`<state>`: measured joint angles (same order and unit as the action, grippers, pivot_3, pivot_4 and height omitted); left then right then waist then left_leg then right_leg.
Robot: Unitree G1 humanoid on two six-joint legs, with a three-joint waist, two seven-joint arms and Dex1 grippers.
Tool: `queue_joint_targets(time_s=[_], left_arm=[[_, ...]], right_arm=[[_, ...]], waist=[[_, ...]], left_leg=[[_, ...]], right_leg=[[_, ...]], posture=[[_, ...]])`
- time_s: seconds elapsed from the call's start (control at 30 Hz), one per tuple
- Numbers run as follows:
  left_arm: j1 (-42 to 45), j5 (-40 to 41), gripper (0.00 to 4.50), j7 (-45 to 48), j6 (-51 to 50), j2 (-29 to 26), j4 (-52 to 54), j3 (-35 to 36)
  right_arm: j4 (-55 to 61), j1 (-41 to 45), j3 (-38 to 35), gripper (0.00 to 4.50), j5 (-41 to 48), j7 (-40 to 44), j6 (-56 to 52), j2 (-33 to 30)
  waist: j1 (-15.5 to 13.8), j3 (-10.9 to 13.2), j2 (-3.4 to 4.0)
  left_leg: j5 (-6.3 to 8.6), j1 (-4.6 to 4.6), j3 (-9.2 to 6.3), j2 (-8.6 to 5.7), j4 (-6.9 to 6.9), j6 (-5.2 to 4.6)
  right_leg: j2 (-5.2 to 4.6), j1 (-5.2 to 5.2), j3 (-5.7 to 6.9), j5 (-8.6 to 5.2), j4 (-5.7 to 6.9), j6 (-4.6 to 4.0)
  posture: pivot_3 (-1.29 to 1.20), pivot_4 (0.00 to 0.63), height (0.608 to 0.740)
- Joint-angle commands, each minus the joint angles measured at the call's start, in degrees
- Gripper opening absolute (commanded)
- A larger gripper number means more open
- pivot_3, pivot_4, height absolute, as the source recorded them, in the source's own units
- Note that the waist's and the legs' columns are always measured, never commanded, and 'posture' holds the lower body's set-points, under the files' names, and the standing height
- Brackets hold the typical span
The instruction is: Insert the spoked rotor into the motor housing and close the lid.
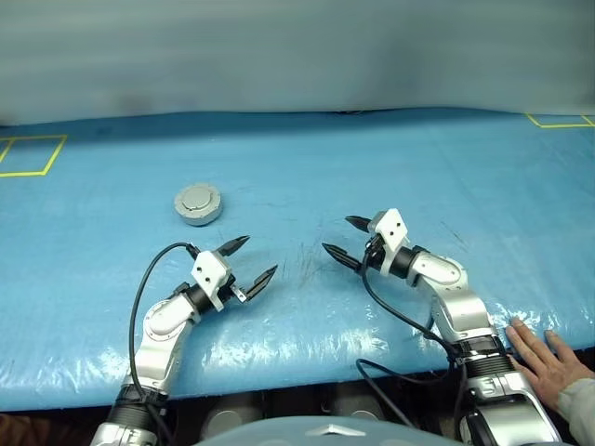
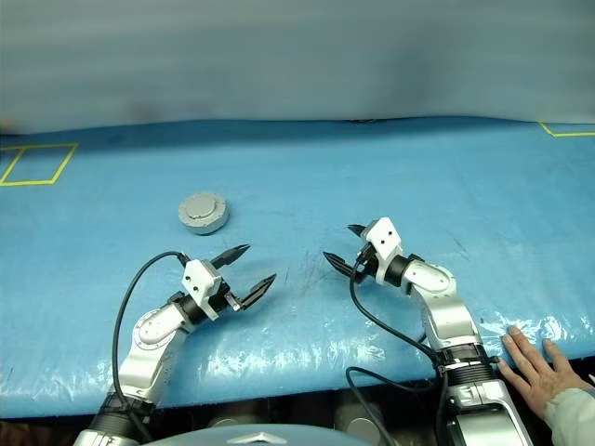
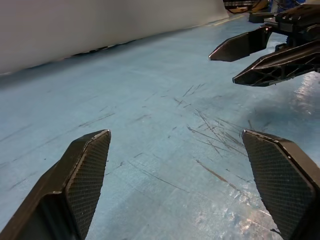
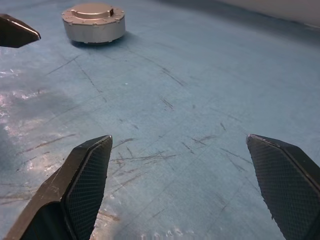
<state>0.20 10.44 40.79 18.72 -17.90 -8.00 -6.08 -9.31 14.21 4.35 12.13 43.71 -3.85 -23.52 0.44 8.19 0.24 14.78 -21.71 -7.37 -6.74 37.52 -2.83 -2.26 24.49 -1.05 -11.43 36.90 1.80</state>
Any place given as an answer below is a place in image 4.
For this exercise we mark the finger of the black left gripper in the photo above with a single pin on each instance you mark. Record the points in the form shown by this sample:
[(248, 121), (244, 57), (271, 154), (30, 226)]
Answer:
[(15, 31)]

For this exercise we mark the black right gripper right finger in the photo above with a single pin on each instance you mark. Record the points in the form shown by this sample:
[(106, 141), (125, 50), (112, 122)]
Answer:
[(287, 185)]

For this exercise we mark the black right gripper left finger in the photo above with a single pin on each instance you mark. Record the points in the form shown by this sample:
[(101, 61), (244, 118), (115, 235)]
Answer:
[(80, 190)]

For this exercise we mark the round silver white object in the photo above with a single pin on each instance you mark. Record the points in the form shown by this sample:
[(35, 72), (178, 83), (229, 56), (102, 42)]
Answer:
[(92, 12)]

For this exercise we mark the grey motor housing with stator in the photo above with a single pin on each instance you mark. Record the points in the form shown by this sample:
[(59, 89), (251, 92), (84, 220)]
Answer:
[(95, 33)]

